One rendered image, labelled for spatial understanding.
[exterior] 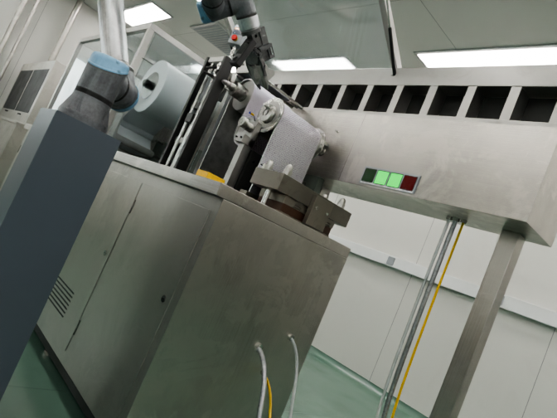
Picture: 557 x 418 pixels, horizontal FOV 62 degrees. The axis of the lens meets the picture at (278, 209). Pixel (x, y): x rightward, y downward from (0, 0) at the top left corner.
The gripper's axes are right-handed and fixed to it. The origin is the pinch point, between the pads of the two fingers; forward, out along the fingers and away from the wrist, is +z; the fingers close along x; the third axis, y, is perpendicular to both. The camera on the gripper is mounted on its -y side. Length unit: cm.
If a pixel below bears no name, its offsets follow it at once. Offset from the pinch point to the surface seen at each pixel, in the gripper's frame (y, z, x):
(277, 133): -2.4, 17.4, -5.2
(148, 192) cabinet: -51, 21, 14
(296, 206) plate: -15.0, 38.1, -22.4
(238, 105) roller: 4.5, 10.3, 26.5
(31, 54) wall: 52, -18, 551
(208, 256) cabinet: -56, 31, -31
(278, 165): -6.0, 29.0, -5.2
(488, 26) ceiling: 226, 38, 35
